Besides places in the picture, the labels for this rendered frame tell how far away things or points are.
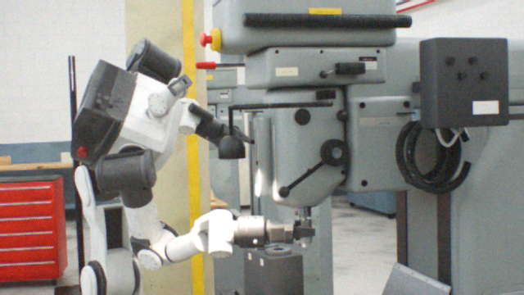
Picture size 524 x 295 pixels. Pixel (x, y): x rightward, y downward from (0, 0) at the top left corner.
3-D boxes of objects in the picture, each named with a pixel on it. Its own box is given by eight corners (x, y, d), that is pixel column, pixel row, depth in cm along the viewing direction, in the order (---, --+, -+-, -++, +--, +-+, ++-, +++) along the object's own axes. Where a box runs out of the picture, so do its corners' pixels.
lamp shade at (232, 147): (213, 158, 166) (212, 135, 166) (235, 156, 171) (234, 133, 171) (228, 160, 161) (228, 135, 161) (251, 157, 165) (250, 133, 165)
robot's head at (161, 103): (141, 106, 182) (153, 88, 176) (162, 91, 190) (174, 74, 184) (157, 122, 182) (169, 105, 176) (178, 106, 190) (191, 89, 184)
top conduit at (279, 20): (246, 25, 151) (245, 11, 151) (241, 28, 155) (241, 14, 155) (413, 27, 164) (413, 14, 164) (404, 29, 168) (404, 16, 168)
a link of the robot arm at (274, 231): (293, 218, 169) (248, 219, 169) (294, 253, 169) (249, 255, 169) (290, 211, 181) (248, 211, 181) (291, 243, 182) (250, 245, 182)
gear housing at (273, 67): (268, 86, 158) (267, 46, 158) (243, 90, 181) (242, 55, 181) (389, 83, 167) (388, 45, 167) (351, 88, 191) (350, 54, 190)
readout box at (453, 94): (440, 129, 143) (438, 35, 142) (419, 128, 152) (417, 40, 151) (513, 125, 149) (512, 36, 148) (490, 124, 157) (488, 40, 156)
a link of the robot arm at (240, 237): (249, 211, 174) (207, 211, 173) (250, 248, 169) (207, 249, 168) (250, 225, 184) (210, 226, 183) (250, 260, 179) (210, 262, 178)
